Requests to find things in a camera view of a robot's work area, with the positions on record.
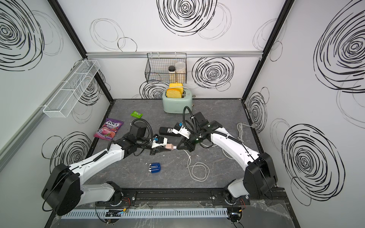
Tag pink usb charger adapter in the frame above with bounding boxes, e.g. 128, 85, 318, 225
164, 143, 175, 151

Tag black power strip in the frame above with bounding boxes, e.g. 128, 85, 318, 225
159, 127, 181, 137

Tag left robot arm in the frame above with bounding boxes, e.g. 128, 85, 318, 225
41, 119, 168, 216

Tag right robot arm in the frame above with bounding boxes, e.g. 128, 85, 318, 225
173, 106, 278, 205

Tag green candy packet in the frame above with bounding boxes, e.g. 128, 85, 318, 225
131, 111, 143, 119

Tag mint green toaster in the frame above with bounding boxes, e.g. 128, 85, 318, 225
162, 86, 193, 114

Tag purple candy bag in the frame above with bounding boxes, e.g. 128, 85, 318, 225
94, 118, 124, 141

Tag yellow sponge toast front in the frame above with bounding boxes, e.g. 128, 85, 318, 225
166, 87, 183, 99

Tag yellow sponge toast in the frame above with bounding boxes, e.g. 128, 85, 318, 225
166, 87, 183, 99
169, 83, 184, 89

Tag yellow sponge toast back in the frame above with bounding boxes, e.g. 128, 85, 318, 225
169, 83, 184, 89

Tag white lid plastic jar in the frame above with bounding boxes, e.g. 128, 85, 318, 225
175, 61, 186, 84

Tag black lid spice jar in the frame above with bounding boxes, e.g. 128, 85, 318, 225
168, 66, 176, 84

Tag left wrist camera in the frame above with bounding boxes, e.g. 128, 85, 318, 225
151, 136, 168, 149

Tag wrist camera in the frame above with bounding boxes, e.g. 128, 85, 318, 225
151, 136, 168, 149
173, 123, 191, 139

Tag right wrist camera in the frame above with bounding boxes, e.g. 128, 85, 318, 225
173, 123, 191, 139

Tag white power strip cord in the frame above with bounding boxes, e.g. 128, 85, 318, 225
221, 122, 257, 160

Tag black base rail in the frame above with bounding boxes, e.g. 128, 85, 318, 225
58, 185, 286, 214

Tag grey slotted cable duct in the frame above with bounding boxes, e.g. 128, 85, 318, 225
61, 208, 229, 220

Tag black wire basket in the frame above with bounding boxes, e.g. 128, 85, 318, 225
144, 52, 187, 84

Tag white wire shelf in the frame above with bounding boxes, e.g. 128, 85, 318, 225
43, 59, 100, 118

